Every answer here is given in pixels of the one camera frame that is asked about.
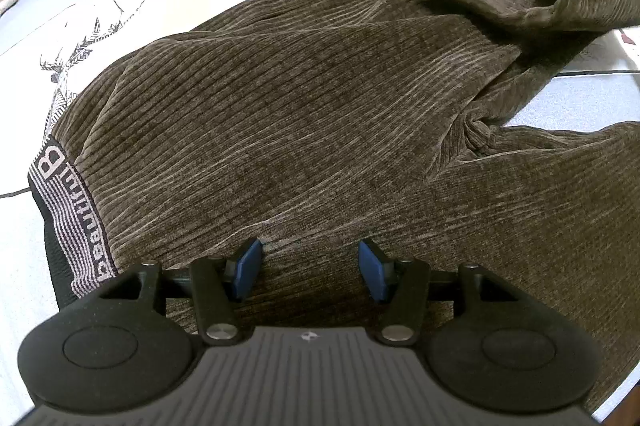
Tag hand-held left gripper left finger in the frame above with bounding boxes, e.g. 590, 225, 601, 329
98, 238, 264, 347

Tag brown corduroy pants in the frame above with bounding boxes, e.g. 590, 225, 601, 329
27, 0, 640, 413

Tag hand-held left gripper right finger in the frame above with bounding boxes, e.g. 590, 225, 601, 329
357, 238, 507, 347

